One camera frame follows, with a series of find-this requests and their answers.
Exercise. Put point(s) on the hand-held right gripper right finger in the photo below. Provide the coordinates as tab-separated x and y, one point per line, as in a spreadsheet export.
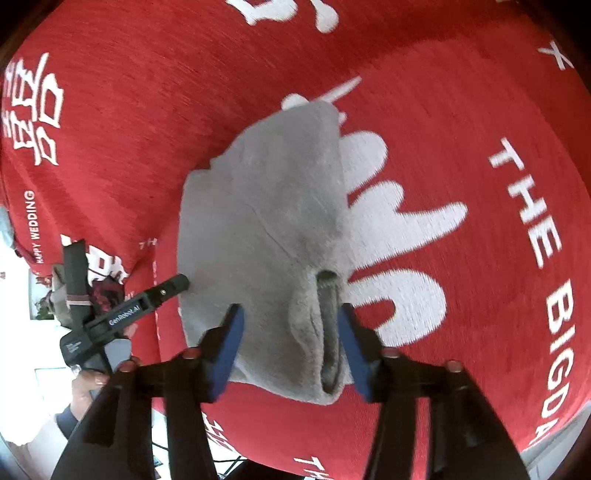
355	355

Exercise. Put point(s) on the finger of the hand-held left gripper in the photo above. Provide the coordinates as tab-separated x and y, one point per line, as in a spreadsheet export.
166	290
76	281

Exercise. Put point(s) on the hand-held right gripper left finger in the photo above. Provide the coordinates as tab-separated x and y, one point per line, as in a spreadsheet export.
226	355

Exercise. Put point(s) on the grey knit sweater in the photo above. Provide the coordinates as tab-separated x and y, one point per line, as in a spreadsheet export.
258	221

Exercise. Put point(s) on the person's left forearm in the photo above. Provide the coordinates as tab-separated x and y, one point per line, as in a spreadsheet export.
67	422

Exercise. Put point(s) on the person's left hand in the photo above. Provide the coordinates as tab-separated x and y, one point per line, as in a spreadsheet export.
87	390

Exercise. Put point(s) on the red printed blanket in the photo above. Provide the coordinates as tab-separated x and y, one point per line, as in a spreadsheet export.
438	115

